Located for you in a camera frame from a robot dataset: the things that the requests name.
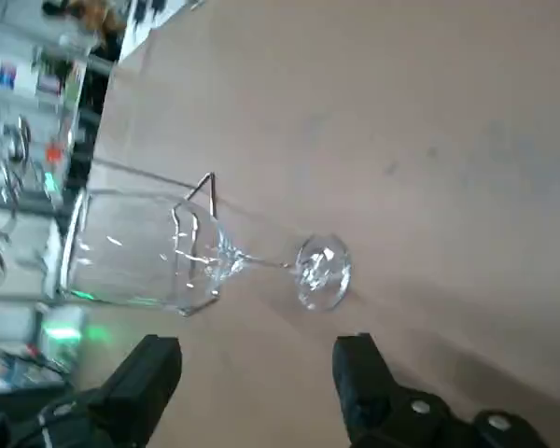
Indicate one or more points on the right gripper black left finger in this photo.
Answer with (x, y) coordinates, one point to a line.
(135, 387)

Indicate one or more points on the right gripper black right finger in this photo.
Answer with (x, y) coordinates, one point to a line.
(368, 387)

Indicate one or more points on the clear glass goblet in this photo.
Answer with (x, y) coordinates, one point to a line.
(121, 252)

